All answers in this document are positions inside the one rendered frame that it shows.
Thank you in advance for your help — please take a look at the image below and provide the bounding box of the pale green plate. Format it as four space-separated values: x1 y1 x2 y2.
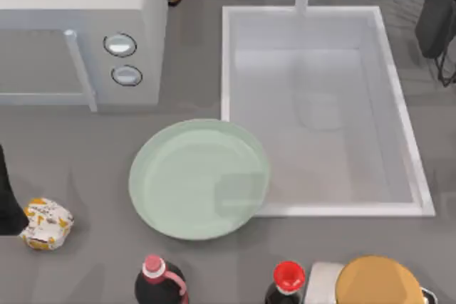
128 118 271 241

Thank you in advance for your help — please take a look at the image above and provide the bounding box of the white sink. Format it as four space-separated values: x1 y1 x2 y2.
220 5 436 218

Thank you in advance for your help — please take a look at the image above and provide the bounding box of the small microwave knob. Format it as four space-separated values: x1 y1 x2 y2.
110 64 144 88

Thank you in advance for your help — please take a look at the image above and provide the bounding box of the pale microwave oven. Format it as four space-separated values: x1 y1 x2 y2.
0 0 169 112

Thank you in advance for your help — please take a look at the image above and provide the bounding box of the large microwave knob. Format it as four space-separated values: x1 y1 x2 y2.
103 32 138 58

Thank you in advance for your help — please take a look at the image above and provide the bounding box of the dark bottle with red cap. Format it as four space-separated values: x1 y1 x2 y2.
264 261 307 304

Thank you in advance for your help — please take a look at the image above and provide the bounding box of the dark bottle with pink cap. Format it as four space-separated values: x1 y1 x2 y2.
134 254 190 304

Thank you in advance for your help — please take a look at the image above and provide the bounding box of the white box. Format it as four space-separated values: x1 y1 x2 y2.
306 261 346 304

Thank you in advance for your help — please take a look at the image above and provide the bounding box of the white and yellow wrapped package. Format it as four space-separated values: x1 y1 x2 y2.
19 197 75 251

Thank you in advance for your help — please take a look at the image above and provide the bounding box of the microwave oven door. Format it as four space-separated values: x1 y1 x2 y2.
0 28 98 112

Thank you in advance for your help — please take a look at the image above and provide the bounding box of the tan round lid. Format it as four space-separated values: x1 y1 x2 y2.
335 255 425 304

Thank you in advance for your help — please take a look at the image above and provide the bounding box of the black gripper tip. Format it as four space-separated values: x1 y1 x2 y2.
0 144 29 236

